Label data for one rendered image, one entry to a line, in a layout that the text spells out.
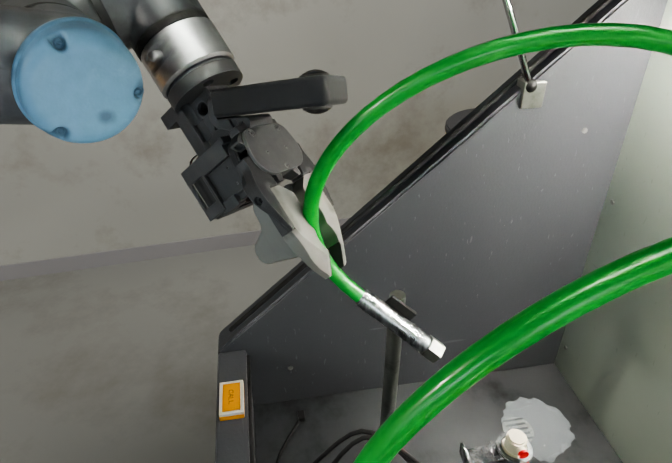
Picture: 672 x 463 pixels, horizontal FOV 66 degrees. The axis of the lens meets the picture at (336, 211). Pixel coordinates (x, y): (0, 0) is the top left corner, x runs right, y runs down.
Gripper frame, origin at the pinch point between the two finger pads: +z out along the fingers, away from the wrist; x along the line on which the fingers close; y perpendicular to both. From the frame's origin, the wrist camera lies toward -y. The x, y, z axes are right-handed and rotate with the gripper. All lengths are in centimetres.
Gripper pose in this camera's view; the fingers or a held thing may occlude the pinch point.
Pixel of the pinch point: (334, 255)
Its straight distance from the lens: 46.5
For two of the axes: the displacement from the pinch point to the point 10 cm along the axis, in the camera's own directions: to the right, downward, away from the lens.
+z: 5.4, 8.4, -0.3
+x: -4.5, 2.5, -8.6
